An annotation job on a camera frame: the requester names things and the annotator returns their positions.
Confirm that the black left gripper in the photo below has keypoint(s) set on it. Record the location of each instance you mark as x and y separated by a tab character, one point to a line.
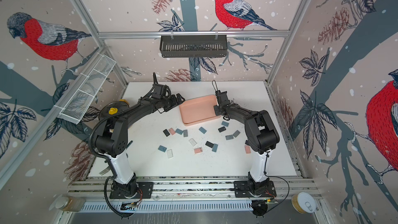
174	102

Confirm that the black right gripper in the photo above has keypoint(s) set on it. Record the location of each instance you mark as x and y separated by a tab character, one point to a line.
216	109

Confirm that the teal eraser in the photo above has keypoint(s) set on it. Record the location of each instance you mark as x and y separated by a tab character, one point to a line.
201	129
215	147
162	148
179	131
225	124

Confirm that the pink plastic storage tray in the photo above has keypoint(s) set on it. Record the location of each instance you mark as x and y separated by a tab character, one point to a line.
198	110

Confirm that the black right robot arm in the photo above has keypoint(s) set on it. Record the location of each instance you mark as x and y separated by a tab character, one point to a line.
261	136

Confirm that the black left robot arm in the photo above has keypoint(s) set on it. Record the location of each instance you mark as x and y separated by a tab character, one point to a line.
109	137

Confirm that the white eraser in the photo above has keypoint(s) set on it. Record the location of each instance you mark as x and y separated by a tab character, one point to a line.
192	142
170	153

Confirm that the yellow electric cooking pot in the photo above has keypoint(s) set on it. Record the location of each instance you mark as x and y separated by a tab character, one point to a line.
113	108

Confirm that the yellow tape roll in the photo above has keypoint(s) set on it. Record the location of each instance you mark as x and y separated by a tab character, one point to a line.
304	203

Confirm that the glass jar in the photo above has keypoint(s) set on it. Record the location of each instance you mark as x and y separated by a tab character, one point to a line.
69	204

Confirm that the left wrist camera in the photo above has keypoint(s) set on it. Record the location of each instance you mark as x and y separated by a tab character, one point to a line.
159	91

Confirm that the black hanging wire basket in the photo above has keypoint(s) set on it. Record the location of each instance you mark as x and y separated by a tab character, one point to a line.
194	46

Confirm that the white wire mesh shelf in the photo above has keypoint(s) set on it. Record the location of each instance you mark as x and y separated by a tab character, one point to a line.
88	86

